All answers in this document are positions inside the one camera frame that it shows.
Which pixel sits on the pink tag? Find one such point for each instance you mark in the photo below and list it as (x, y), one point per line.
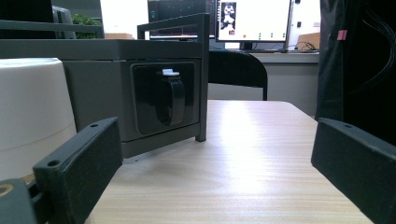
(342, 34)

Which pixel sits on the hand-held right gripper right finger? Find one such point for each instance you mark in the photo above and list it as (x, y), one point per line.
(358, 161)

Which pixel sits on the dark curtain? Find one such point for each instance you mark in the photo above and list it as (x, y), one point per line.
(358, 68)

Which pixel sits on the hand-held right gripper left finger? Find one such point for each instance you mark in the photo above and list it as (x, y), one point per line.
(77, 161)

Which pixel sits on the gray office chair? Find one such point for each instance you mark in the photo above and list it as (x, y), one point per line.
(63, 15)

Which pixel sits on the black folding chair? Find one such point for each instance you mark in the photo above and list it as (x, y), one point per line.
(236, 68)

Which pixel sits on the gray hexagonal rack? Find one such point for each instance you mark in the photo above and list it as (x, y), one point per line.
(102, 90)

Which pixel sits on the cardboard box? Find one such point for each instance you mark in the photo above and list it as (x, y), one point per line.
(311, 39)

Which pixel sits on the green plant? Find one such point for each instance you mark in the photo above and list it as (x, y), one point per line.
(84, 21)

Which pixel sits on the white round jar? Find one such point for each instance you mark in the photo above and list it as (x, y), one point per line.
(31, 109)

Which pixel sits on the monitor with dark screen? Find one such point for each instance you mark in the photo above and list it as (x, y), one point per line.
(180, 15)

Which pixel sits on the monitor with white screen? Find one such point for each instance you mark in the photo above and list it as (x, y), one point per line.
(258, 18)

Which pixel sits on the gray office desk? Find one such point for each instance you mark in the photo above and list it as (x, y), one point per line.
(289, 74)

